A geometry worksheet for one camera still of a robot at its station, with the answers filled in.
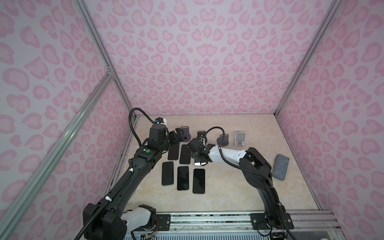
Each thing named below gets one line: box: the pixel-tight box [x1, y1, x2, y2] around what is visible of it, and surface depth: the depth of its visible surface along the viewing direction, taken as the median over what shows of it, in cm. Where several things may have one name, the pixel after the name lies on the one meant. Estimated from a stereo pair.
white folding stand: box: [234, 131, 247, 146], surface depth 103 cm
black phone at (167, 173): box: [161, 161, 174, 186], surface depth 92 cm
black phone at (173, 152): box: [167, 143, 180, 160], surface depth 100 cm
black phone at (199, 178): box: [192, 168, 206, 194], surface depth 90 cm
